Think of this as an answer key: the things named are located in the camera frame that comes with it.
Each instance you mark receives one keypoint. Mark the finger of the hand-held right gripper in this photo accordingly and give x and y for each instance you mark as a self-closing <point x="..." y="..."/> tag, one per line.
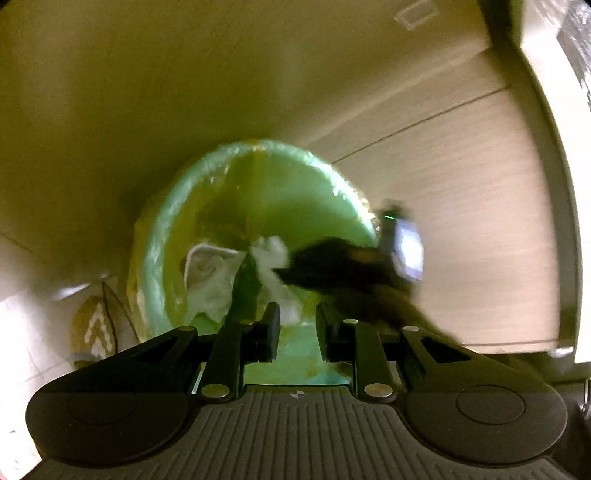
<point x="332" y="263"/>

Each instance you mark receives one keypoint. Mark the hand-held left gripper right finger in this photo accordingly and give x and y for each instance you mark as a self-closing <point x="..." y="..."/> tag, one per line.
<point x="325" y="334"/>

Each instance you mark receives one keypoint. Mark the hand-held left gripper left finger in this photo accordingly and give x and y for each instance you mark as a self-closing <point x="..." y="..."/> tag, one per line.
<point x="271" y="334"/>

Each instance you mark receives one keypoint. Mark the green snack packet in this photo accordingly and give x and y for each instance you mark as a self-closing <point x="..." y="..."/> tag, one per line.
<point x="244" y="290"/>

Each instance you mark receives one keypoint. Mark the white tissue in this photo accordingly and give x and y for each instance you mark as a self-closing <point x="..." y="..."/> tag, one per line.
<point x="272" y="251"/>

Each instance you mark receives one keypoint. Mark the green bag-lined trash bin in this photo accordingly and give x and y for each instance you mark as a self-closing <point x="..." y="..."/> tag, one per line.
<point x="277" y="194"/>

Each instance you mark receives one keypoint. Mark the white plastic tray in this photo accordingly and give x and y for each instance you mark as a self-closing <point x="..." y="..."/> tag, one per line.
<point x="207" y="272"/>

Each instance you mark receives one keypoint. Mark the beige wooden base cabinet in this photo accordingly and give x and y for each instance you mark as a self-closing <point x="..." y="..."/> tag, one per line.
<point x="415" y="184"/>

